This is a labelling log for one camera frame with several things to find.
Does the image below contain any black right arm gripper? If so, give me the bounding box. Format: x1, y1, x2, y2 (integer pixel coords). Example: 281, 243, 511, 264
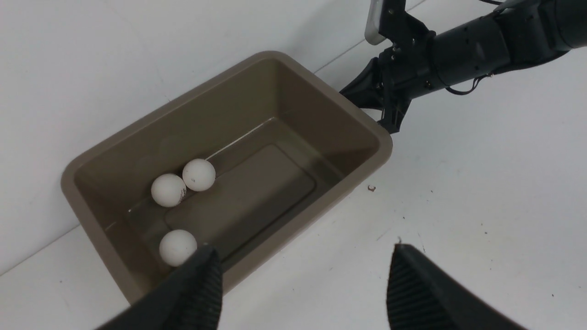
340, 35, 441, 134

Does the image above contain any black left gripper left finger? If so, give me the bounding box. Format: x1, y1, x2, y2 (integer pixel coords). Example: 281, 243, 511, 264
100, 246, 223, 330

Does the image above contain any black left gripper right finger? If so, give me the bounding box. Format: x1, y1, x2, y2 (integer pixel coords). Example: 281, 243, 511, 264
387, 244, 521, 330

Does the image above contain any white ping-pong ball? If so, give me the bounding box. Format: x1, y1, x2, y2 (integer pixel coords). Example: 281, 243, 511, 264
159, 230, 198, 267
150, 173, 187, 208
182, 159, 216, 192

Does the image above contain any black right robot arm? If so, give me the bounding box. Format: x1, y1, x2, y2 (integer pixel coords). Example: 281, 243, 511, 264
340, 0, 587, 330

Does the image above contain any tan plastic storage bin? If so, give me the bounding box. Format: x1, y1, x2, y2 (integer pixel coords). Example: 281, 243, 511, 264
61, 51, 393, 304

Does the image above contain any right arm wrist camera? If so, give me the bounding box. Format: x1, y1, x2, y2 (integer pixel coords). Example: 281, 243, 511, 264
364, 0, 434, 50

